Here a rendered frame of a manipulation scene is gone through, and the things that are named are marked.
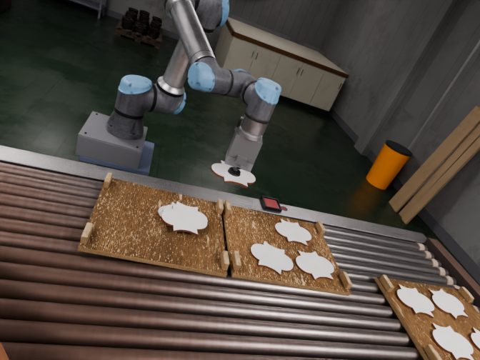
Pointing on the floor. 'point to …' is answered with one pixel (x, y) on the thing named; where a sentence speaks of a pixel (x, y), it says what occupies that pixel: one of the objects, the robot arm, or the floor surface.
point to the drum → (388, 164)
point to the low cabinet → (281, 65)
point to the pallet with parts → (141, 27)
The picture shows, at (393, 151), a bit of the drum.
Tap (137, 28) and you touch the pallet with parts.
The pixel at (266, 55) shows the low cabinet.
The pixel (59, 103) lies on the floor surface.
